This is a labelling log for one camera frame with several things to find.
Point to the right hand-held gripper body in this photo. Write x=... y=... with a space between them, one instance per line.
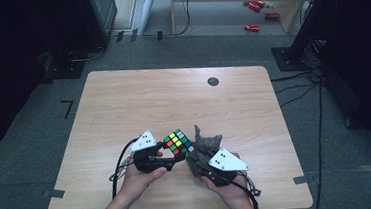
x=226 y=161

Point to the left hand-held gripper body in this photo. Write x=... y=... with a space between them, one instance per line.
x=143 y=143

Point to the multicoloured puzzle cube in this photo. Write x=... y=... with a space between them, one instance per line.
x=178 y=141

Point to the grey fluffy cloth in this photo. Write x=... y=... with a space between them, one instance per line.
x=206 y=143

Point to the person's right hand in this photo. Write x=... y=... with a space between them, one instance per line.
x=234 y=196

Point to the person's left hand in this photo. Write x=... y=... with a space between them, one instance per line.
x=139 y=185

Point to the dark round table grommet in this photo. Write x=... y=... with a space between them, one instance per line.
x=213 y=81

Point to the black stand with base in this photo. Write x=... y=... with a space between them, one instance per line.
x=290 y=59

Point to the red can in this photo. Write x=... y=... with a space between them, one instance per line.
x=261 y=3
x=252 y=28
x=254 y=6

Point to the pale slanted panel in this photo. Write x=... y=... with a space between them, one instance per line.
x=147 y=7

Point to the dark glass cabinet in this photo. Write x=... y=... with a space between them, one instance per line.
x=99 y=14

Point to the dark curtain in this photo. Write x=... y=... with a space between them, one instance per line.
x=10 y=64
x=366 y=53

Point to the black floor base plate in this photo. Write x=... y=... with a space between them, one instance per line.
x=65 y=69

